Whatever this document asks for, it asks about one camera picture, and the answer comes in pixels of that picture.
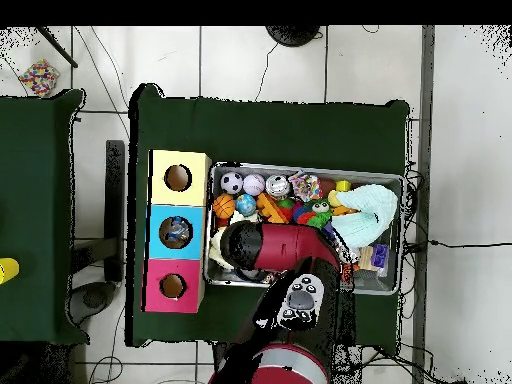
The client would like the clear plastic packet blue label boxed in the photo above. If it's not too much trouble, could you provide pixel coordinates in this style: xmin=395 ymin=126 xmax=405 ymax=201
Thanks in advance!
xmin=161 ymin=223 xmax=187 ymax=249

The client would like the mint green cloth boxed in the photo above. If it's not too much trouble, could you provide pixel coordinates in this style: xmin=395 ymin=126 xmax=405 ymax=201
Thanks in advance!
xmin=331 ymin=183 xmax=400 ymax=249

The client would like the wooden box with three holes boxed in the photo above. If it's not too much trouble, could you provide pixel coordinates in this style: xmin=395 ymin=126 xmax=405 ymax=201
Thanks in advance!
xmin=143 ymin=148 xmax=213 ymax=315

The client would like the shallow clear mesh bin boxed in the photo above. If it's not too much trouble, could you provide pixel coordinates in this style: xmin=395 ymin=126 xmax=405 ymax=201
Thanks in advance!
xmin=205 ymin=162 xmax=405 ymax=297

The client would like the globe print ball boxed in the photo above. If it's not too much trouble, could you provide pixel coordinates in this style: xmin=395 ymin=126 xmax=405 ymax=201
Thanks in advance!
xmin=235 ymin=194 xmax=258 ymax=217

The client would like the small baseball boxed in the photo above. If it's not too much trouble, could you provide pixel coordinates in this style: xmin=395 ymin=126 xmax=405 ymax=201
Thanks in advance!
xmin=242 ymin=173 xmax=266 ymax=197

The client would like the small orange basketball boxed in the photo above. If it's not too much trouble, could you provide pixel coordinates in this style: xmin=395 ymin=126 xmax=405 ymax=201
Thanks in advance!
xmin=212 ymin=194 xmax=237 ymax=220

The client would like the small soccer ball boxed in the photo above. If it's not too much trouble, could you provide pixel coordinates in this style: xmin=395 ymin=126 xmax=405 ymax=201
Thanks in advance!
xmin=219 ymin=171 xmax=245 ymax=196

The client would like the colourful patterned cloth pouch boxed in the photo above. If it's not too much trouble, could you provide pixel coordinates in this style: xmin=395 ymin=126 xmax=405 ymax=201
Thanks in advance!
xmin=287 ymin=171 xmax=324 ymax=204

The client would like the dark green table cloth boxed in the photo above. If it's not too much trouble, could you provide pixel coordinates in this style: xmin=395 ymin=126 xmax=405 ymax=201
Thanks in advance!
xmin=126 ymin=83 xmax=411 ymax=353

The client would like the black round stand base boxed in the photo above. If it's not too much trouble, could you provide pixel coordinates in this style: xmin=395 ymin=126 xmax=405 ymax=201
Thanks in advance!
xmin=265 ymin=25 xmax=323 ymax=48

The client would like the green covered side table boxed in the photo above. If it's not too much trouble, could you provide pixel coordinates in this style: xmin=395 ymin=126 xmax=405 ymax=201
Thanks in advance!
xmin=0 ymin=89 xmax=87 ymax=347

